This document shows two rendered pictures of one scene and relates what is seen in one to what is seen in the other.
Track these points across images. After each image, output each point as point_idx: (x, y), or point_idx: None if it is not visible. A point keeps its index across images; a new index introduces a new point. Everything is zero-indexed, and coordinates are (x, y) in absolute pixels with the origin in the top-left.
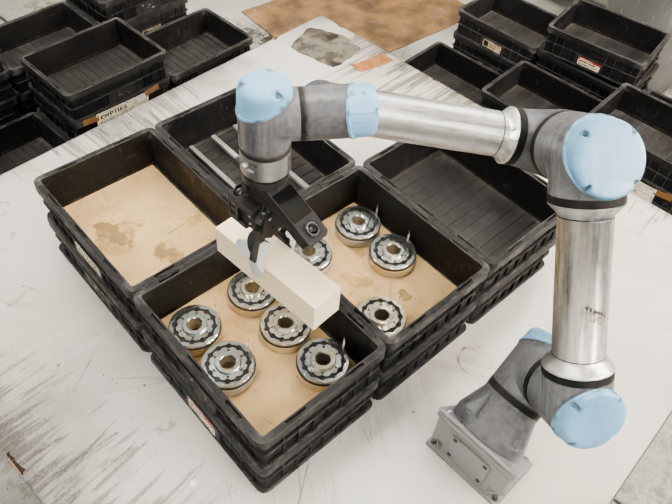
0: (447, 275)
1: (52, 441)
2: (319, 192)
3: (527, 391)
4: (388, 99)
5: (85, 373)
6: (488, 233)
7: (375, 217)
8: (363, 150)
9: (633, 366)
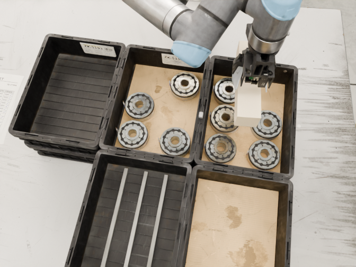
0: (129, 79)
1: (341, 194)
2: (141, 150)
3: (186, 0)
4: (169, 0)
5: (305, 215)
6: (83, 79)
7: (121, 128)
8: (34, 212)
9: (104, 15)
